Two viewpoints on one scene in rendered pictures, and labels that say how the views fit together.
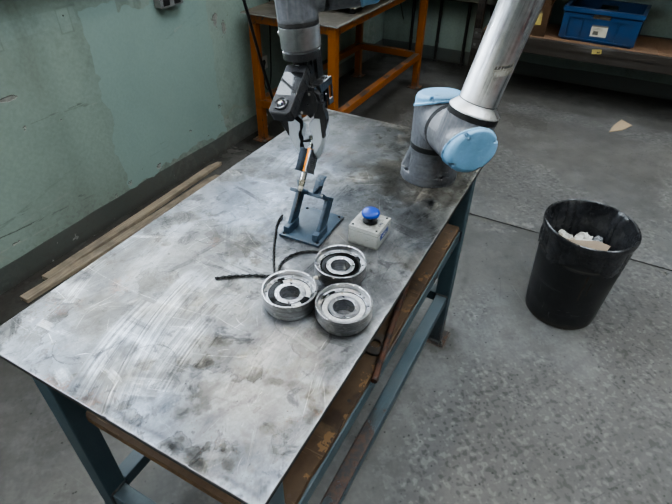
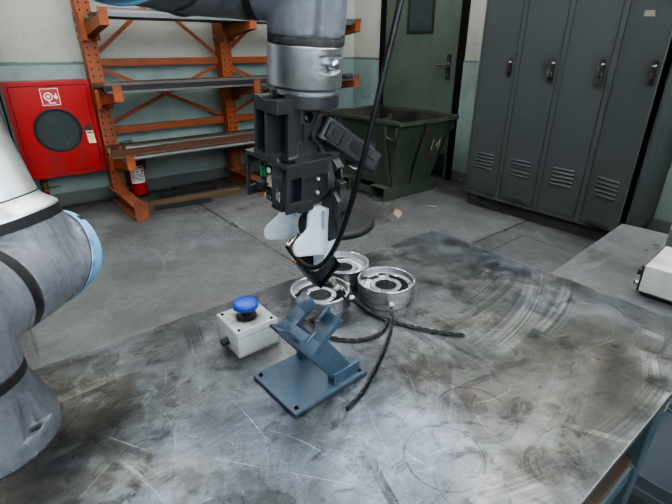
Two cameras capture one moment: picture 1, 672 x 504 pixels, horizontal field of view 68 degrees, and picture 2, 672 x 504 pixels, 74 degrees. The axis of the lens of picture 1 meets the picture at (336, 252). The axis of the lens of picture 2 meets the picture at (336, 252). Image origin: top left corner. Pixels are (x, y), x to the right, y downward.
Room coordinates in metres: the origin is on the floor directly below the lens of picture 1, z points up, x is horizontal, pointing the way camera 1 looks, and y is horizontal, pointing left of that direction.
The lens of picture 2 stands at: (1.39, 0.30, 1.23)
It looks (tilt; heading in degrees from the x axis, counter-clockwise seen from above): 25 degrees down; 204
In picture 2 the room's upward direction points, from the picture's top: straight up
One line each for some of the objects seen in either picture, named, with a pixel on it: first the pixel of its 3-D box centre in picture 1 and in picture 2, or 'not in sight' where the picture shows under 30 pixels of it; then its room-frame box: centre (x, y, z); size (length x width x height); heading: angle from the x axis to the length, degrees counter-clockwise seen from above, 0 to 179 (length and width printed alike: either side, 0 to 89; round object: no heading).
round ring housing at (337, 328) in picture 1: (343, 310); (342, 270); (0.65, -0.02, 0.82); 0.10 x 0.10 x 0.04
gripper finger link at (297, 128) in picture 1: (301, 132); (311, 243); (0.96, 0.08, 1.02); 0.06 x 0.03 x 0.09; 159
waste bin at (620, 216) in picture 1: (574, 267); not in sight; (1.51, -0.94, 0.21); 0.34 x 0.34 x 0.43
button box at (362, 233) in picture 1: (370, 227); (244, 328); (0.90, -0.08, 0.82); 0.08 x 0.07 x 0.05; 152
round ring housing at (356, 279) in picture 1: (340, 268); (320, 298); (0.77, -0.01, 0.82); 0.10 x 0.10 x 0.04
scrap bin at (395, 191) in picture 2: not in sight; (386, 150); (-2.63, -0.96, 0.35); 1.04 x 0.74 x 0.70; 62
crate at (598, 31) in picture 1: (603, 21); not in sight; (3.85, -1.89, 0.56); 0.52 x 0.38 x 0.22; 59
